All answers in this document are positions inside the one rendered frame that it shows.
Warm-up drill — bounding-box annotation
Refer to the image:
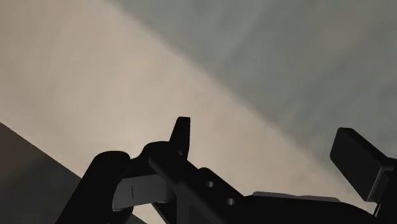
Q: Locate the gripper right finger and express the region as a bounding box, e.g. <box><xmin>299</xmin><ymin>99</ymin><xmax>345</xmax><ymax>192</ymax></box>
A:
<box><xmin>330</xmin><ymin>127</ymin><xmax>397</xmax><ymax>224</ymax></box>

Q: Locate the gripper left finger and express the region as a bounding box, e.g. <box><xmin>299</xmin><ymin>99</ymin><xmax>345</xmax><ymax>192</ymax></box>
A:
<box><xmin>55</xmin><ymin>116</ymin><xmax>246</xmax><ymax>224</ymax></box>

